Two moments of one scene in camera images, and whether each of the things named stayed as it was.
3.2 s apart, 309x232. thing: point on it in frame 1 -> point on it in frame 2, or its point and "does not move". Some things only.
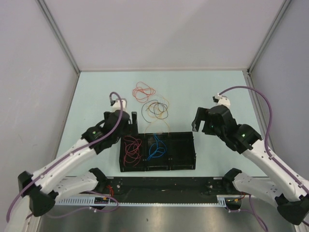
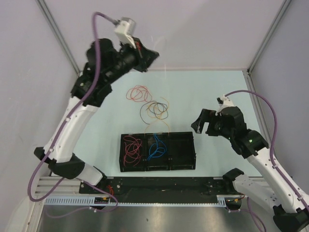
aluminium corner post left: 54,27 does not move
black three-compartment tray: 157,151 does not move
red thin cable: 132,150 does not move
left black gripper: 131,128 -> 141,54
